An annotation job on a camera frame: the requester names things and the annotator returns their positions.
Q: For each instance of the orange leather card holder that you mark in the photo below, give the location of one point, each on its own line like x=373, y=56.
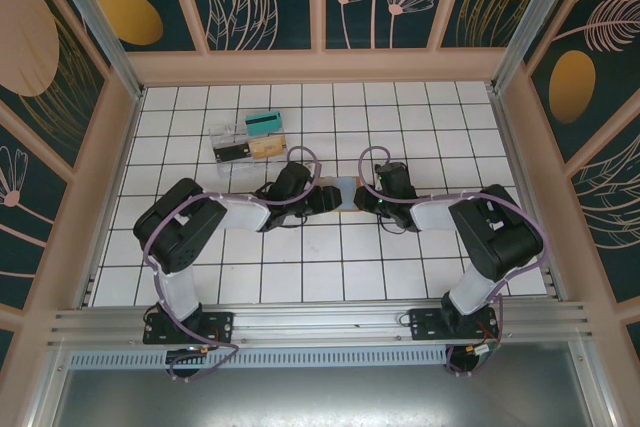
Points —
x=347, y=192

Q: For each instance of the tan wooden block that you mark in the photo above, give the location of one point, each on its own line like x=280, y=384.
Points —
x=267, y=148

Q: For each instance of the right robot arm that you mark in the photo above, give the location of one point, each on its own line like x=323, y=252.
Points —
x=495, y=232

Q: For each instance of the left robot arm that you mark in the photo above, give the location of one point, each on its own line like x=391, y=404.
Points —
x=175, y=227

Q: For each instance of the black credit card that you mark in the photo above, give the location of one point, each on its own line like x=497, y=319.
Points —
x=231, y=153

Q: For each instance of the clear acrylic organizer tray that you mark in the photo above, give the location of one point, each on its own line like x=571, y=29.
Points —
x=225, y=134

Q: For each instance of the grey metal sheet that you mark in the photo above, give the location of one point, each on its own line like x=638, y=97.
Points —
x=320, y=399

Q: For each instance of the aluminium mounting rail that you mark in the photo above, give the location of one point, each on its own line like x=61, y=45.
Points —
x=320, y=319

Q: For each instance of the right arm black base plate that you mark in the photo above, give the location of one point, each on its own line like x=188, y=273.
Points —
x=425, y=324

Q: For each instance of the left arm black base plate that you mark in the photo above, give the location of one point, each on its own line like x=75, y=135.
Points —
x=220, y=324

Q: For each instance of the aluminium frame post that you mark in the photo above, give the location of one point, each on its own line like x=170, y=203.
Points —
x=535, y=12
x=95, y=22

